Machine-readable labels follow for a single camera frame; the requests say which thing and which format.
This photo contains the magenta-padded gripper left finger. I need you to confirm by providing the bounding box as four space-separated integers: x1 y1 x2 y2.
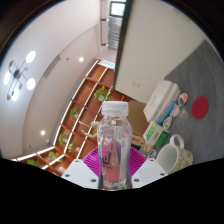
62 147 100 190

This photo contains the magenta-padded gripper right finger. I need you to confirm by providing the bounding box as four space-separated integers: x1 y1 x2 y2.
129 147 168 190

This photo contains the clear plastic drink bottle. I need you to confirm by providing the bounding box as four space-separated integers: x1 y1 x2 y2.
96 100 133 192

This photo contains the pale patterned mug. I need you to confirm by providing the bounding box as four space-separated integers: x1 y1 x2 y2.
155 134 194 175

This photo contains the green white tissue box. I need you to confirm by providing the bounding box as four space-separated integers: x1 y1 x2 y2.
142 120 170 150

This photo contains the wooden artist mannequin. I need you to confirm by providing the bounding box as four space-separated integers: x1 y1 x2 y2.
80 119 101 141

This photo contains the tan upholstered chair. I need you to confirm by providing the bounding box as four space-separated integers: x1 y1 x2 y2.
128 99 149 136

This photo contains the stack of white paper packs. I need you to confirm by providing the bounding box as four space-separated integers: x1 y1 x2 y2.
143 79 183 124

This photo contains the flat round red coaster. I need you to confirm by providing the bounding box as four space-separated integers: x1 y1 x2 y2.
191 95 210 120

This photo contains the ceiling air vent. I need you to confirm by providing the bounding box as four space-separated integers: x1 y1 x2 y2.
43 54 61 79

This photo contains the branched ceiling lamp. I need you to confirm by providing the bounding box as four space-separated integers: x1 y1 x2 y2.
3 49 37 102

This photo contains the grey window curtain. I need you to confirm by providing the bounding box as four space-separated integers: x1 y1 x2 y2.
108 15 124 50

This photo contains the dark framed window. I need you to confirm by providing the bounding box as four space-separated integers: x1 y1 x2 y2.
109 1 128 18

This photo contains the wooden wall shelf unit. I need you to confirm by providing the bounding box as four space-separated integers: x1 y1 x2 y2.
9 59 131 176

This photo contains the white wall poster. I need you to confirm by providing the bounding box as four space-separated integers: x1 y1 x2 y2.
99 59 116 70

